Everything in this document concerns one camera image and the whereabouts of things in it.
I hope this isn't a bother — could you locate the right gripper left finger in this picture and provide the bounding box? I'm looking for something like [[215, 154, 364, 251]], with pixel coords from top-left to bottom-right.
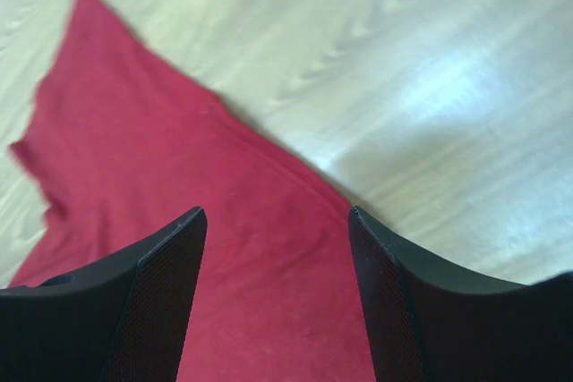
[[1, 208, 207, 381]]

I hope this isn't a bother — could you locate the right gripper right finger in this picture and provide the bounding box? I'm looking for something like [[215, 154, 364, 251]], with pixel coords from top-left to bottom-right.
[[348, 206, 572, 381]]

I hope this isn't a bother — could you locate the red t-shirt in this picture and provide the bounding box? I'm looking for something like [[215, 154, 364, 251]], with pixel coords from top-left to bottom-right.
[[10, 0, 374, 381]]

